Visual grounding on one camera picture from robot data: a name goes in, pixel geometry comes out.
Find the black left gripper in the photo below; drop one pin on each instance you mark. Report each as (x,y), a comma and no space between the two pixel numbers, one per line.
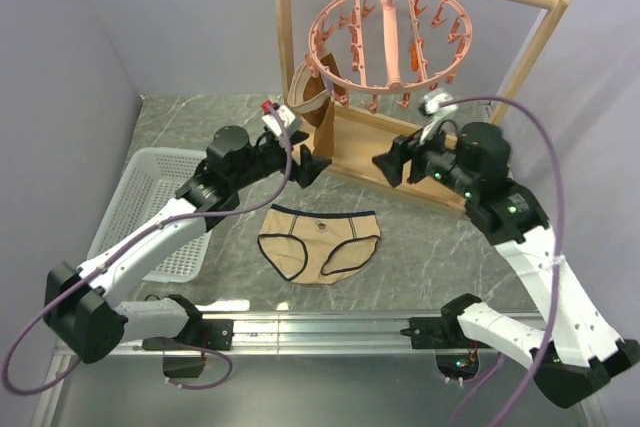
(310,165)

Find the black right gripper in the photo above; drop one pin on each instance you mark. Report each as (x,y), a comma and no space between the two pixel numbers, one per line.
(391,162)

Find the beige underwear navy trim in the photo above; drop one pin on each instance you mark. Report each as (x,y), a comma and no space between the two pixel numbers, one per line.
(317,248)

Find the pink round clip hanger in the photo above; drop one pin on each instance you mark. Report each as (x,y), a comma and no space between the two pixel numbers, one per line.
(349,14)

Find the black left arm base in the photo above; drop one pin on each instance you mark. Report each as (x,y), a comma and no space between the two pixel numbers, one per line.
(212,334)

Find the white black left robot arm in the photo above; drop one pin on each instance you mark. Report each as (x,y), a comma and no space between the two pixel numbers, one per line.
(90,310)

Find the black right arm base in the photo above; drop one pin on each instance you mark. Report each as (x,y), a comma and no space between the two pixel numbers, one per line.
(435,333)

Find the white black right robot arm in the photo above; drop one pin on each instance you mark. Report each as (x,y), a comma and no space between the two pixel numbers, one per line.
(584,353)

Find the wooden hanger rack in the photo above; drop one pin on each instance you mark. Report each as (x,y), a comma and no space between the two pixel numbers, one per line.
(361,143)

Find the brown underwear on hanger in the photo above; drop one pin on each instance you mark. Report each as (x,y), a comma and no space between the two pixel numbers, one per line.
(309,97)

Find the white plastic basket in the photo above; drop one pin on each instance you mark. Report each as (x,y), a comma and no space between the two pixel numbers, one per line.
(148,182)

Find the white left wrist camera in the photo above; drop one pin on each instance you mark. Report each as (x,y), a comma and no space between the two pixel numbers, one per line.
(280,120)

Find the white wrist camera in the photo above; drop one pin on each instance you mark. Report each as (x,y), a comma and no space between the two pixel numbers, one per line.
(280,120)
(435,108)

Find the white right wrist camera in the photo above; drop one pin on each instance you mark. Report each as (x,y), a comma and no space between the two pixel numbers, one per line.
(435,108)

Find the aluminium mounting rail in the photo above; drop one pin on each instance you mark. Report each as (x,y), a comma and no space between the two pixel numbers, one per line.
(320,332)

